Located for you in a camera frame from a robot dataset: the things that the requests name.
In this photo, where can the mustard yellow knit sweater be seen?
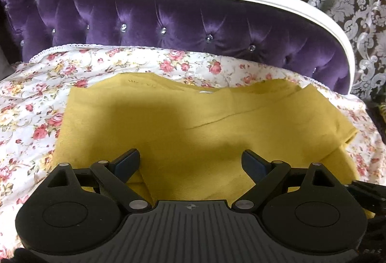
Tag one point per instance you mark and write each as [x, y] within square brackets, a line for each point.
[191, 139]

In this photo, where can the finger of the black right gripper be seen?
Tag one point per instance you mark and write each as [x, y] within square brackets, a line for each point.
[370, 196]

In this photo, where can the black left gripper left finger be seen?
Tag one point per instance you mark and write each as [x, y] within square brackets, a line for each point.
[113, 176]

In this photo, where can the grey satin pillow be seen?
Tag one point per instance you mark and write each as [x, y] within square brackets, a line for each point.
[6, 69]

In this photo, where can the purple tufted headboard white frame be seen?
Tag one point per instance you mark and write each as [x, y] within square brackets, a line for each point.
[289, 34]

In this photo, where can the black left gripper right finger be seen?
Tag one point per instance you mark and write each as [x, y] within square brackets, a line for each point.
[269, 179]

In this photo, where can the floral bedspread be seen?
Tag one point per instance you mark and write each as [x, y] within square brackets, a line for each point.
[33, 100]

